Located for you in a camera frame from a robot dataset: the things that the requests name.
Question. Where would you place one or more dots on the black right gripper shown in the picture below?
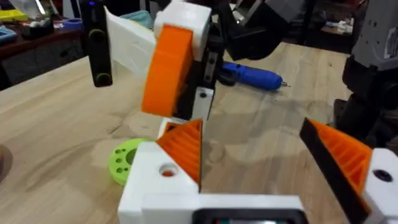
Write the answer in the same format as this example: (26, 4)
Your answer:
(255, 40)

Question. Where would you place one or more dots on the white orange left gripper left finger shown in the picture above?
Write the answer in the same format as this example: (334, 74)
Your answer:
(149, 174)

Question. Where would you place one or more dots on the white orange left gripper right finger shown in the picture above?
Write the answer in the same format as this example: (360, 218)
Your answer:
(348, 161)

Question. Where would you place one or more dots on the blue electric screwdriver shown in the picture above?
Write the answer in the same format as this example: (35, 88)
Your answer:
(253, 76)

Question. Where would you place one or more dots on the green disc with holes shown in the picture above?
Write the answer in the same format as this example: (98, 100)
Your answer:
(121, 161)

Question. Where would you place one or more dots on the teal cloth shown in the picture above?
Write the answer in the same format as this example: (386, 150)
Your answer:
(140, 18)

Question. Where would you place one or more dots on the black upright bar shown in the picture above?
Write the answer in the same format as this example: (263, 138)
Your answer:
(99, 53)

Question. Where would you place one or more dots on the blue tape roll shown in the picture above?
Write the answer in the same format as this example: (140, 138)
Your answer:
(72, 24)

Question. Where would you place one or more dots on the small white parts heap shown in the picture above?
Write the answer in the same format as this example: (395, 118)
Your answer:
(345, 26)

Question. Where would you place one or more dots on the dark brown side table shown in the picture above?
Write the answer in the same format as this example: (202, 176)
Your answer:
(37, 46)

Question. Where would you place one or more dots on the yellow box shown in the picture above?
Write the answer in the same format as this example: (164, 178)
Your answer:
(12, 15)

